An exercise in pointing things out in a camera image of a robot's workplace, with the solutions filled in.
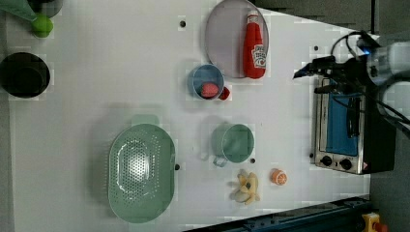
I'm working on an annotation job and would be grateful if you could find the green mug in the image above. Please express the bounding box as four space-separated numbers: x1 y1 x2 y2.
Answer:
211 123 254 167

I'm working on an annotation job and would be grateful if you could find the red toy strawberry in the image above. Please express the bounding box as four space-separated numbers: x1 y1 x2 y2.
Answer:
219 87 230 101

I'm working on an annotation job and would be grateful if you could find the red item inside cup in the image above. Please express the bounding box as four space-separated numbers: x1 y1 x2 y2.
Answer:
200 82 219 99

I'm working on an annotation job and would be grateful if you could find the green toy pear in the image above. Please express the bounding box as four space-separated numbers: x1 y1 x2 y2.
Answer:
31 14 54 39

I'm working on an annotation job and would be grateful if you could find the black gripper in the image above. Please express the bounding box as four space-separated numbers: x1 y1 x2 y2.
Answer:
293 55 371 95

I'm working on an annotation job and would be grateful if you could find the red ketchup bottle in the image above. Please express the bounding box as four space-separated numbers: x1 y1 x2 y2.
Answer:
243 10 266 79

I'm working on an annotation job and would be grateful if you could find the peeled toy banana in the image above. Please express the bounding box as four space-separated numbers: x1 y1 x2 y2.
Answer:
230 170 260 205

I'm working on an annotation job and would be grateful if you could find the blue cup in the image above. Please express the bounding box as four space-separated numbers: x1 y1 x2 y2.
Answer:
187 64 224 101

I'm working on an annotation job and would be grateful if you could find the toy orange half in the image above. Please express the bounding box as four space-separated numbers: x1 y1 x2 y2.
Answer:
271 168 287 186

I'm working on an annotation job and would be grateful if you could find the black cylindrical container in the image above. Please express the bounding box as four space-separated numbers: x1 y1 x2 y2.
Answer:
0 52 50 99

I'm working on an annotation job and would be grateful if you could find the dark blue bin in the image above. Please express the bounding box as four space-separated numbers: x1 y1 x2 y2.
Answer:
185 197 373 232

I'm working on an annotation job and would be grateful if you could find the green oval colander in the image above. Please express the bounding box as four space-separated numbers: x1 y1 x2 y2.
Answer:
107 114 176 223

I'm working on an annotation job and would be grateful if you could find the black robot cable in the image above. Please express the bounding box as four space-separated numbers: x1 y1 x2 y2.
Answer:
330 30 410 136

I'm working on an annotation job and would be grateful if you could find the grey round plate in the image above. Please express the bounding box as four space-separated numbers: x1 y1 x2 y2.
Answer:
204 0 269 78

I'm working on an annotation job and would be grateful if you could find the black toaster oven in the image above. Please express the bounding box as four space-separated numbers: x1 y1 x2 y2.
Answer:
312 93 396 175

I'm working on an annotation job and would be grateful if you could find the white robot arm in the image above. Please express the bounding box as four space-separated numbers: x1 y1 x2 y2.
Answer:
293 40 409 111

